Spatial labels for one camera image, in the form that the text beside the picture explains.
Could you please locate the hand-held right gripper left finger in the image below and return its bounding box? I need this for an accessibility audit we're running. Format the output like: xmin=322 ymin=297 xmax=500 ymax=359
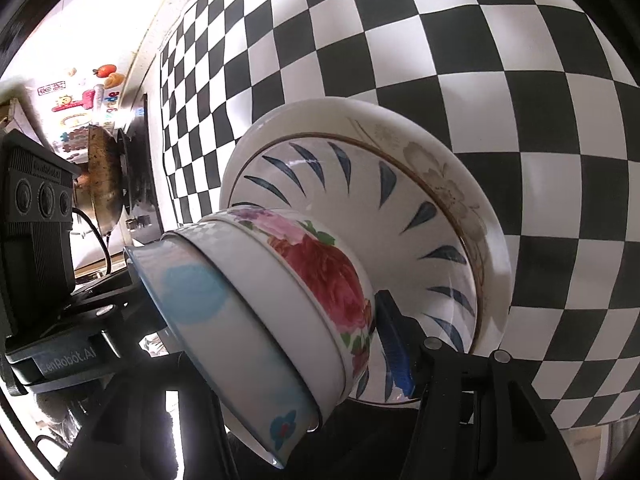
xmin=57 ymin=354 xmax=237 ymax=480

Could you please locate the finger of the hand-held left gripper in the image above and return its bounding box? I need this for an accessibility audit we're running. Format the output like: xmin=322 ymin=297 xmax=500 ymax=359
xmin=65 ymin=269 xmax=171 ymax=357

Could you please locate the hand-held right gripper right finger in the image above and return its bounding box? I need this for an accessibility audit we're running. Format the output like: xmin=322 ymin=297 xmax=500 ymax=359
xmin=372 ymin=290 xmax=581 ymax=480

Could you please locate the blue-patterned bowl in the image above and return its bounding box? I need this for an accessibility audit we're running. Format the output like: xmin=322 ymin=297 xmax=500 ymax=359
xmin=123 ymin=239 xmax=322 ymax=469

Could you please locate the rose-patterned bowl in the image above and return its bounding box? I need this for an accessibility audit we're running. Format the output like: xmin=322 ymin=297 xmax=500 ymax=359
xmin=200 ymin=207 xmax=379 ymax=392

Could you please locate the blue-striped white plate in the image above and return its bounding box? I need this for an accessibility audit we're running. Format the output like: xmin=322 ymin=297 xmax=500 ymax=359
xmin=227 ymin=135 xmax=487 ymax=406

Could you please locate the white floral plate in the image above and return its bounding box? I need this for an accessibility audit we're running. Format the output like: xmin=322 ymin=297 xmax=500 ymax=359
xmin=220 ymin=97 xmax=514 ymax=361

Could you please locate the metal wok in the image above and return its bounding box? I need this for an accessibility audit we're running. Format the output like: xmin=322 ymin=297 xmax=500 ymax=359
xmin=86 ymin=124 xmax=127 ymax=237

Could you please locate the black and white checkered tablecloth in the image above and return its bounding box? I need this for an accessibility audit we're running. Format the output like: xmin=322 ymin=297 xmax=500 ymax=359
xmin=159 ymin=0 xmax=640 ymax=431

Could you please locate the black cable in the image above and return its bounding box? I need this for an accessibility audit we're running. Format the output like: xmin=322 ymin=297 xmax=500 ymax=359
xmin=70 ymin=206 xmax=114 ymax=277

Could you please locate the colourful wall sticker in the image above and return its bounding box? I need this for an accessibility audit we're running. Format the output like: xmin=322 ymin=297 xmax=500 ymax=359
xmin=36 ymin=62 xmax=127 ymax=157

